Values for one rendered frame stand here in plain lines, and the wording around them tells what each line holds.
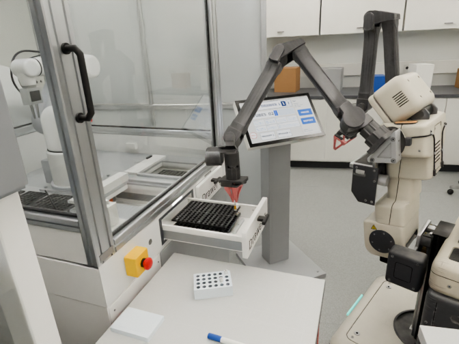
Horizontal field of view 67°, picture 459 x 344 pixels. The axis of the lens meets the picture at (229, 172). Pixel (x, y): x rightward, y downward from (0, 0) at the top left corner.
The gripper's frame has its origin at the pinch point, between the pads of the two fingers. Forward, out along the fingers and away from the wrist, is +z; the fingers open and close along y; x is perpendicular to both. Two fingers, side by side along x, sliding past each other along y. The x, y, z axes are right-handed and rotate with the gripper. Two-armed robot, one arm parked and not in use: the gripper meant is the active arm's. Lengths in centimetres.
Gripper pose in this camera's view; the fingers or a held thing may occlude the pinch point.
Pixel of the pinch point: (235, 200)
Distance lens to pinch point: 136.3
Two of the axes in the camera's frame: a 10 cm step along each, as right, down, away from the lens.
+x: 4.0, -2.9, 8.7
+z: 0.8, 9.6, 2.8
